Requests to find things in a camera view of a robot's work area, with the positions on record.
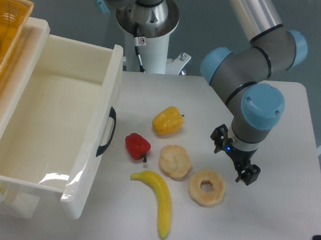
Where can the red bell pepper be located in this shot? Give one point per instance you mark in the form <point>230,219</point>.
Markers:
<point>137,146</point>

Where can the yellow bell pepper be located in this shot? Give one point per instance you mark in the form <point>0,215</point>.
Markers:
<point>168,121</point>

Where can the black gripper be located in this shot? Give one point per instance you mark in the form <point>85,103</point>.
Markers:
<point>239,152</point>

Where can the round twisted bread bun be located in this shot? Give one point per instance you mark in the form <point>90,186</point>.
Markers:
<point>175,161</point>

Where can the ring donut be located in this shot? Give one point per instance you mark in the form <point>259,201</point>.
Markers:
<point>207,188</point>

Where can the white drawer cabinet frame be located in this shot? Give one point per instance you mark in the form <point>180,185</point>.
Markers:
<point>12,84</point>

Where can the white plastic drawer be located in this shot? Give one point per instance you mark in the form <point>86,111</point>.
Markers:
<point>48,148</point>

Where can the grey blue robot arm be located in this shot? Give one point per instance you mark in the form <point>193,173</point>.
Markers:
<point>238,79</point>

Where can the yellow banana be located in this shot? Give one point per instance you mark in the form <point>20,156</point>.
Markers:
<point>161,190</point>

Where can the black drawer handle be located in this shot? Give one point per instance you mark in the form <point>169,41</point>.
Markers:
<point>108,133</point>

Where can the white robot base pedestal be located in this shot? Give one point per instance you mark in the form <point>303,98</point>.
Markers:
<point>147,33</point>

